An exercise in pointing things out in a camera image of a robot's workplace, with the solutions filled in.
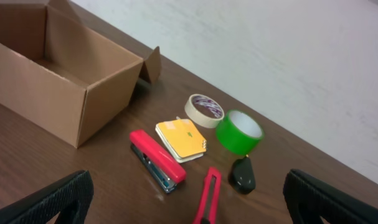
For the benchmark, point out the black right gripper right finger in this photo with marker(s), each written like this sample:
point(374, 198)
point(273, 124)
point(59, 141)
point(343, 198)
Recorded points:
point(310, 200)

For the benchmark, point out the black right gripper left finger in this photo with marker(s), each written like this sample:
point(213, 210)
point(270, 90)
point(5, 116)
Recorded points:
point(67, 199)

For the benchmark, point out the green tape roll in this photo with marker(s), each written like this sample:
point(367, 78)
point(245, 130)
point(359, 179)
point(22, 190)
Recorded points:
point(238, 132)

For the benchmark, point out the red stapler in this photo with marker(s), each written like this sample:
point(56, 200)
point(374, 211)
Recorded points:
point(165, 170)

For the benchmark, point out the brown cardboard box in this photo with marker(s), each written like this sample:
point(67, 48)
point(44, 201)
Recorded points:
point(59, 72)

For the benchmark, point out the beige masking tape roll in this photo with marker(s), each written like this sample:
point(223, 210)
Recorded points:
point(204, 111)

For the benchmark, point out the black teardrop tape measure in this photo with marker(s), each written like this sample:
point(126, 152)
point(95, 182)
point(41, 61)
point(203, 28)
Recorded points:
point(241, 176)

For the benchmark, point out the red utility knife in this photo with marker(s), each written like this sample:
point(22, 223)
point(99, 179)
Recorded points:
point(207, 210)

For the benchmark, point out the yellow sticky note pad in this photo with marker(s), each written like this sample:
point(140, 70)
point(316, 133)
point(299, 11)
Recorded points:
point(182, 139)

